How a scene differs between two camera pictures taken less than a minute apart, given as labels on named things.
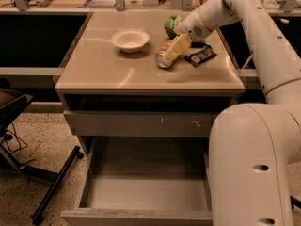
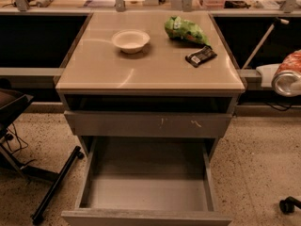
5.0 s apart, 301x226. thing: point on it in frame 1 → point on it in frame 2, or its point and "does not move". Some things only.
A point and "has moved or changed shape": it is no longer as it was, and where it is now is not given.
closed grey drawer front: x=138 y=123 does not move
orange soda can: x=163 y=60 has moved or changed shape
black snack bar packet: x=198 y=57 does not move
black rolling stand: x=11 y=102 does not move
